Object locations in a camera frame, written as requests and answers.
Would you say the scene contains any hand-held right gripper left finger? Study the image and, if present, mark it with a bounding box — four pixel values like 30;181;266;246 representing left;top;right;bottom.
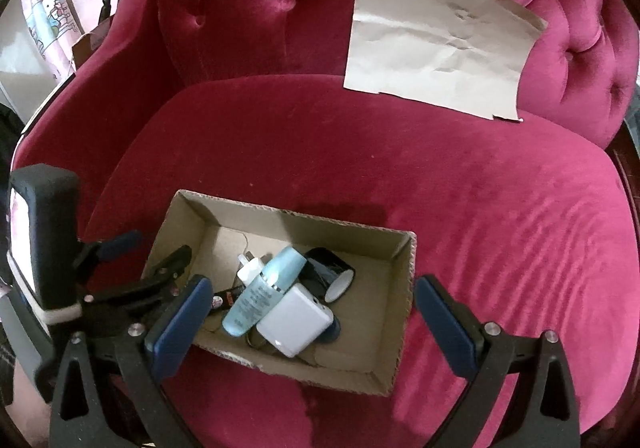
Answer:
47;274;213;448

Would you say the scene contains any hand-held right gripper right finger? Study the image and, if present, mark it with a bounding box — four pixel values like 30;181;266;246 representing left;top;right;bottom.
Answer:
414;274;583;448

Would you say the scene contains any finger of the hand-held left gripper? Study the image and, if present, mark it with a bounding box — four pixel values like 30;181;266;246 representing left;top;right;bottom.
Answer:
82;244;193;329
75;230;142;289

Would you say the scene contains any black battery with label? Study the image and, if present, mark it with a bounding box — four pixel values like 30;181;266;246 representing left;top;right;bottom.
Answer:
212;285;248;311

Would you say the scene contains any cardboard box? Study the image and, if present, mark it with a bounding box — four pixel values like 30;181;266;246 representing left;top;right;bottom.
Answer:
141;189;418;398

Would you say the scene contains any light blue tube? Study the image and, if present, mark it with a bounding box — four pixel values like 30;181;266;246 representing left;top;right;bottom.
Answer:
221;246;308;338

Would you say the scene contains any small white charger plug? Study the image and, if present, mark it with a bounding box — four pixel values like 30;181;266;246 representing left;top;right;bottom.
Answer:
236;253;273;287

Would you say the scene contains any key bunch with blue fob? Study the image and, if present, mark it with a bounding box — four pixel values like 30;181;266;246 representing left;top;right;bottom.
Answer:
246;315;343;354

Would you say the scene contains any white charger block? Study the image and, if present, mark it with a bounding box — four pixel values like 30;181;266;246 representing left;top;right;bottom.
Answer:
256;283;335;358

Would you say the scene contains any dark round jar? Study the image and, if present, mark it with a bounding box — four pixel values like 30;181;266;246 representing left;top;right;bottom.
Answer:
304;248;357;305

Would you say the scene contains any brown labelled carton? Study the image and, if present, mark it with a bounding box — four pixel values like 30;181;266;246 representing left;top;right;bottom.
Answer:
71;22;111;73

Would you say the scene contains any red velvet sofa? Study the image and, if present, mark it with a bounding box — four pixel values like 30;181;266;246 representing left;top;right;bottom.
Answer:
10;0;640;448

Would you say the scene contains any cartoon printed cloth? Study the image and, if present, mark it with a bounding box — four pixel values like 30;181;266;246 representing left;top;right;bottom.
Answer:
20;0;83;76

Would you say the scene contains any brown paper sheet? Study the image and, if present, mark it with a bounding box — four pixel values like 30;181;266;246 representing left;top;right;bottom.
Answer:
342;0;549;123

